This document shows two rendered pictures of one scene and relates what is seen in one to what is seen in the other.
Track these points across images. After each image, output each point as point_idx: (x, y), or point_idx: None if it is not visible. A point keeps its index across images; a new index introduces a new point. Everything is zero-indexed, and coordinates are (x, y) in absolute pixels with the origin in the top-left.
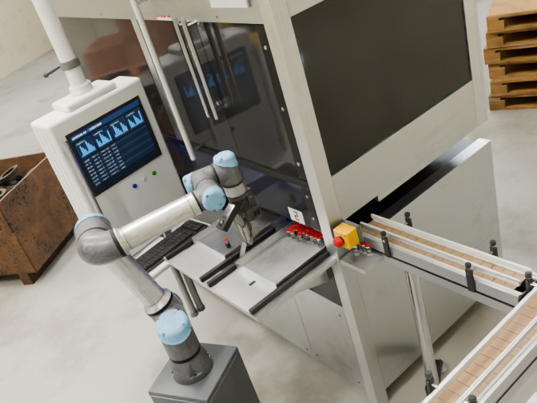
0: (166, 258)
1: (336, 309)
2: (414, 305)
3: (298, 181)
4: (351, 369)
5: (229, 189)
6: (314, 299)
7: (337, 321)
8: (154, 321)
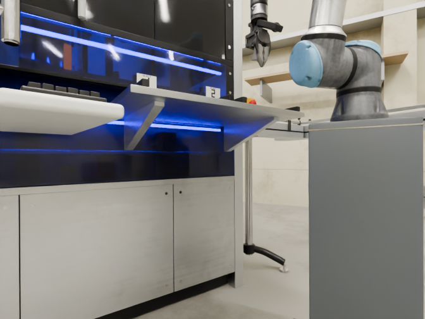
0: (146, 83)
1: (226, 183)
2: (252, 168)
3: (225, 61)
4: (224, 256)
5: (267, 7)
6: (203, 187)
7: (224, 197)
8: (343, 54)
